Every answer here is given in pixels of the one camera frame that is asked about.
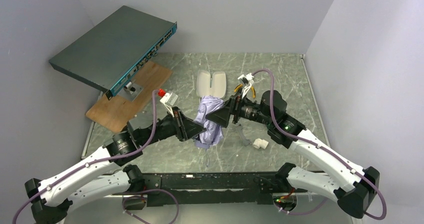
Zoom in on purple umbrella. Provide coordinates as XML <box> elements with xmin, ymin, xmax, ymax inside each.
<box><xmin>194</xmin><ymin>95</ymin><xmax>224</xmax><ymax>167</ymax></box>

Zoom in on cream umbrella case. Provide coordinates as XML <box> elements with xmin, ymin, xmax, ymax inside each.
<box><xmin>196</xmin><ymin>69</ymin><xmax>227</xmax><ymax>99</ymax></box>

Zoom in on white pipe elbow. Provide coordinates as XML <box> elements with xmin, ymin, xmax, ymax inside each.
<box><xmin>252</xmin><ymin>138</ymin><xmax>269</xmax><ymax>150</ymax></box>

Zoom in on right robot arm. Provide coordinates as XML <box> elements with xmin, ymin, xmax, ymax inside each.
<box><xmin>206</xmin><ymin>90</ymin><xmax>387</xmax><ymax>220</ymax></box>

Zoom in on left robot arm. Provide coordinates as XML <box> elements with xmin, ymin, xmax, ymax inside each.
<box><xmin>25</xmin><ymin>106</ymin><xmax>206</xmax><ymax>224</ymax></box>

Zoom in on wooden board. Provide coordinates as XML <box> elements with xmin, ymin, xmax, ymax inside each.
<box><xmin>85</xmin><ymin>61</ymin><xmax>173</xmax><ymax>133</ymax></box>

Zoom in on yellow handled pliers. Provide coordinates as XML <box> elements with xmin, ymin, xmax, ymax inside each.
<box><xmin>233</xmin><ymin>84</ymin><xmax>256</xmax><ymax>99</ymax></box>

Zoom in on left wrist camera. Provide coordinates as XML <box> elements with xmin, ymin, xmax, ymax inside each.
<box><xmin>157</xmin><ymin>89</ymin><xmax>179</xmax><ymax>117</ymax></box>

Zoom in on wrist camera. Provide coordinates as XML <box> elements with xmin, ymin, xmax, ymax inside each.
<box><xmin>237</xmin><ymin>73</ymin><xmax>255</xmax><ymax>98</ymax></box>
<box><xmin>157</xmin><ymin>89</ymin><xmax>179</xmax><ymax>117</ymax></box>

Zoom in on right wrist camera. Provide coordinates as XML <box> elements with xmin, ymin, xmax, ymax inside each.
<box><xmin>237</xmin><ymin>73</ymin><xmax>255</xmax><ymax>98</ymax></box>

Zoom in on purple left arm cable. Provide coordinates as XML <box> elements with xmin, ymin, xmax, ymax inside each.
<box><xmin>12</xmin><ymin>89</ymin><xmax>180</xmax><ymax>224</ymax></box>

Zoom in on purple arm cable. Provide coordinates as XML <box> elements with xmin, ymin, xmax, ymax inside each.
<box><xmin>12</xmin><ymin>89</ymin><xmax>180</xmax><ymax>224</ymax></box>
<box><xmin>251</xmin><ymin>68</ymin><xmax>388</xmax><ymax>221</ymax></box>

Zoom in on metal switch stand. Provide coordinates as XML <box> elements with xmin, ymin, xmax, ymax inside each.
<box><xmin>119</xmin><ymin>81</ymin><xmax>144</xmax><ymax>102</ymax></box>

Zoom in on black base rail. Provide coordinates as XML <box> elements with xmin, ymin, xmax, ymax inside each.
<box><xmin>123</xmin><ymin>171</ymin><xmax>294</xmax><ymax>207</ymax></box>

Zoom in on dark network switch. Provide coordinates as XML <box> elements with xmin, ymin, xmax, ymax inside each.
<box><xmin>48</xmin><ymin>5</ymin><xmax>178</xmax><ymax>100</ymax></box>

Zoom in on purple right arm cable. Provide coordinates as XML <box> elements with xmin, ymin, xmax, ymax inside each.
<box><xmin>251</xmin><ymin>68</ymin><xmax>388</xmax><ymax>221</ymax></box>

